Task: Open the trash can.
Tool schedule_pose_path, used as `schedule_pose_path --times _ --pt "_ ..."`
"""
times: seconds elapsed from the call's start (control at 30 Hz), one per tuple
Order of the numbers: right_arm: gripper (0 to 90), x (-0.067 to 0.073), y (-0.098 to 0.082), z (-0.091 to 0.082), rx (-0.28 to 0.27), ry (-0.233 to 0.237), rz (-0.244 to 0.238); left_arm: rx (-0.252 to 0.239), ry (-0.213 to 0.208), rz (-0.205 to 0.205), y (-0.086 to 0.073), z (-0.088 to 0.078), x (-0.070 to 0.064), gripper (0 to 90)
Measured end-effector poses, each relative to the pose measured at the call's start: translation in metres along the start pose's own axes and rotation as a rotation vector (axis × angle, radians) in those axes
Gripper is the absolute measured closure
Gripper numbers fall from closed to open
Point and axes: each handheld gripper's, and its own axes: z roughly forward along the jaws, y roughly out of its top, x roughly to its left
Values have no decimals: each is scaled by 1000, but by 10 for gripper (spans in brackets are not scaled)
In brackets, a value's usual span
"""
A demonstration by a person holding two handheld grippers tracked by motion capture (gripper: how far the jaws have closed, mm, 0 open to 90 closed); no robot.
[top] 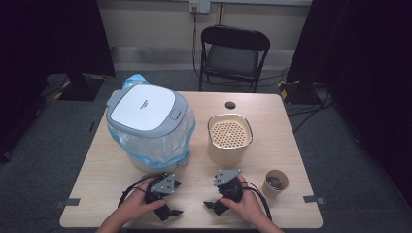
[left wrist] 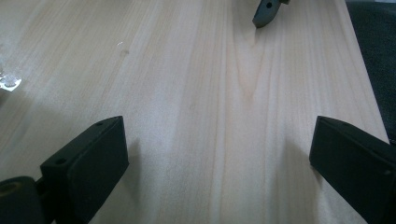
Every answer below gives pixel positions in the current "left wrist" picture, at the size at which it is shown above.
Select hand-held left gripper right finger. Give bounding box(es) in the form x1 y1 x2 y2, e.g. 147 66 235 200
308 115 396 224

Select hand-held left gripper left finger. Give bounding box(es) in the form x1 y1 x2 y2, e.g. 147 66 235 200
39 115 130 224

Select clear plastic scrap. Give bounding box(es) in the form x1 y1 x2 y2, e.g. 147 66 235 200
0 70 22 93

